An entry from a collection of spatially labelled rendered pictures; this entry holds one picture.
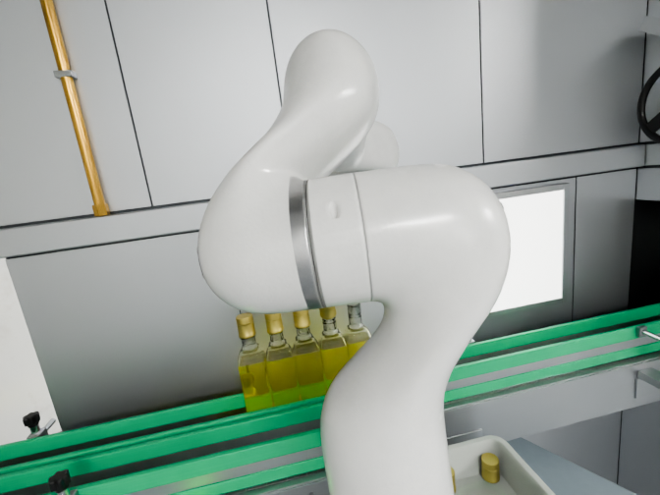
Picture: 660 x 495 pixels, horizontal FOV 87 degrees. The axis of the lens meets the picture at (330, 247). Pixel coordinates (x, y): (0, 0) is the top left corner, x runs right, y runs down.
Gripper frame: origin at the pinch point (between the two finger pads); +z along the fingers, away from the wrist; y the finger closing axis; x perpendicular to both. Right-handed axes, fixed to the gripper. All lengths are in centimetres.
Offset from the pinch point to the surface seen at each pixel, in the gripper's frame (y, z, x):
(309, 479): 15.0, 31.6, -15.1
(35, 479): 7, 25, -64
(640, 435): -9, 70, 90
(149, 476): 14, 24, -42
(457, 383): 3.8, 27.2, 21.0
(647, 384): 6, 38, 71
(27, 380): -162, 82, -183
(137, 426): -3, 25, -50
